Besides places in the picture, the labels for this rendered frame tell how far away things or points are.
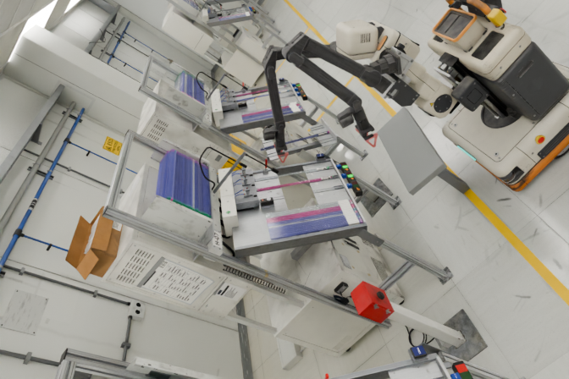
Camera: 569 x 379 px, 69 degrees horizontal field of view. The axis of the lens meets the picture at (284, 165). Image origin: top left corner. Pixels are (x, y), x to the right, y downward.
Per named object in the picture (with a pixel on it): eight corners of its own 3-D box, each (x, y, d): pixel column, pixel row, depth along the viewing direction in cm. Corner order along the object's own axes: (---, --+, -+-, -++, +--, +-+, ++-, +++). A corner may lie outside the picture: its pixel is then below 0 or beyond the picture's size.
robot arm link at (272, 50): (267, 51, 207) (262, 42, 214) (265, 75, 216) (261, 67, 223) (349, 48, 218) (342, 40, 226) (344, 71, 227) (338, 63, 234)
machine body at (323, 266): (372, 229, 321) (312, 196, 293) (411, 301, 263) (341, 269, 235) (318, 282, 342) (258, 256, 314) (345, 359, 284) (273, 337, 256)
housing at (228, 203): (233, 184, 273) (230, 167, 265) (240, 234, 232) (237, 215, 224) (221, 187, 272) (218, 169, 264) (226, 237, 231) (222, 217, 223)
